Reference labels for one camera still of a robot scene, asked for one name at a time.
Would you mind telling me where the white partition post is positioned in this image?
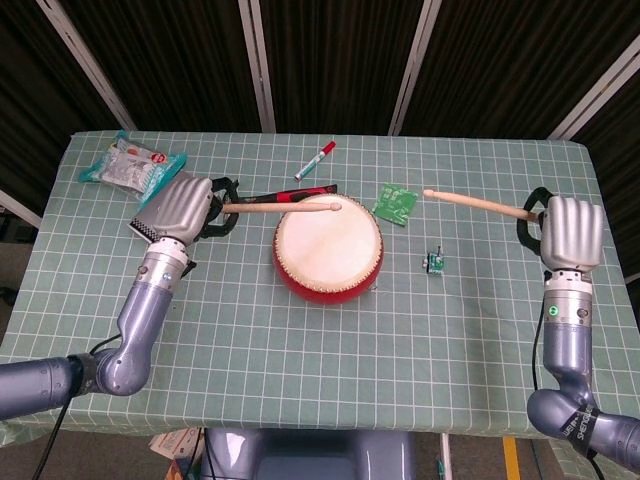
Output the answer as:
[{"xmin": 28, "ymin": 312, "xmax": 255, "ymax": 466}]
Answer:
[
  {"xmin": 387, "ymin": 0, "xmax": 442, "ymax": 136},
  {"xmin": 237, "ymin": 0, "xmax": 277, "ymax": 134},
  {"xmin": 547, "ymin": 37, "xmax": 640, "ymax": 141},
  {"xmin": 35, "ymin": 0, "xmax": 137, "ymax": 132},
  {"xmin": 0, "ymin": 188, "xmax": 44, "ymax": 229}
]

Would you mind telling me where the small green electronic module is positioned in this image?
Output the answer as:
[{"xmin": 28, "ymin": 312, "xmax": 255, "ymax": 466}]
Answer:
[{"xmin": 424, "ymin": 244, "xmax": 446, "ymax": 275}]

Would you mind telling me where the wooden drumstick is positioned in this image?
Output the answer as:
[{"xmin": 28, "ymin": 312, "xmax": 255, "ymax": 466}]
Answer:
[
  {"xmin": 222, "ymin": 199, "xmax": 343, "ymax": 215},
  {"xmin": 422, "ymin": 188, "xmax": 544, "ymax": 221}
]

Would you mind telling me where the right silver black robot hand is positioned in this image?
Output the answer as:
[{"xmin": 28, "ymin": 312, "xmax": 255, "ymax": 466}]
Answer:
[{"xmin": 517, "ymin": 187, "xmax": 606, "ymax": 274}]

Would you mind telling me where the black red claw hammer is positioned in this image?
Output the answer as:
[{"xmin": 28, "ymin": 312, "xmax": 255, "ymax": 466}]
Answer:
[{"xmin": 227, "ymin": 182, "xmax": 338, "ymax": 224}]

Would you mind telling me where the teal snack packet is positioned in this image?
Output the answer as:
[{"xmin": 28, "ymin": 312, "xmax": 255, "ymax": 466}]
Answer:
[{"xmin": 79, "ymin": 130, "xmax": 189, "ymax": 206}]

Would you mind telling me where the green checked tablecloth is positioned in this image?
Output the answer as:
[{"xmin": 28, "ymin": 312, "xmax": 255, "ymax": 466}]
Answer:
[{"xmin": 0, "ymin": 129, "xmax": 640, "ymax": 480}]

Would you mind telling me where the green circuit board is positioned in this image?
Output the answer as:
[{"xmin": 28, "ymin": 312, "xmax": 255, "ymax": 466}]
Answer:
[{"xmin": 370, "ymin": 182, "xmax": 419, "ymax": 227}]

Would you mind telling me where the white marker red cap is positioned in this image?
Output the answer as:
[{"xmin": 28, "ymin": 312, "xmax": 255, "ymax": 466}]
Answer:
[{"xmin": 293, "ymin": 141, "xmax": 337, "ymax": 182}]

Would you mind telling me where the white printed cardboard box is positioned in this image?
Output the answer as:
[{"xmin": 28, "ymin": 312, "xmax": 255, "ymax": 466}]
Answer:
[{"xmin": 149, "ymin": 428, "xmax": 205, "ymax": 459}]

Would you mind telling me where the grey earbuds box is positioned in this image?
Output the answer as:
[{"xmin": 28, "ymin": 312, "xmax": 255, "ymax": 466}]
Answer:
[{"xmin": 127, "ymin": 171, "xmax": 194, "ymax": 245}]

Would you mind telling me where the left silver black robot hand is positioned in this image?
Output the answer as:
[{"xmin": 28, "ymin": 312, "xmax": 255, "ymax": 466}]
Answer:
[{"xmin": 149, "ymin": 174, "xmax": 240, "ymax": 246}]

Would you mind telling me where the red drum white skin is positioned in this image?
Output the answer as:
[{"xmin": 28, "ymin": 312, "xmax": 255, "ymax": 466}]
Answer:
[{"xmin": 272, "ymin": 194, "xmax": 385, "ymax": 306}]

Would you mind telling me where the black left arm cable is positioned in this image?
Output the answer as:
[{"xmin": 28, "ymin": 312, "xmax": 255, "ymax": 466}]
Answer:
[{"xmin": 32, "ymin": 334, "xmax": 124, "ymax": 480}]

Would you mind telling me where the white table leg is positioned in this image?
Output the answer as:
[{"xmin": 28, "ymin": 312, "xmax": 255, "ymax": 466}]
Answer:
[{"xmin": 439, "ymin": 432, "xmax": 454, "ymax": 480}]

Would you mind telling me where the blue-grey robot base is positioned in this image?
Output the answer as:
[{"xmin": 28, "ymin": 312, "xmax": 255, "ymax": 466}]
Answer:
[{"xmin": 202, "ymin": 427, "xmax": 416, "ymax": 480}]

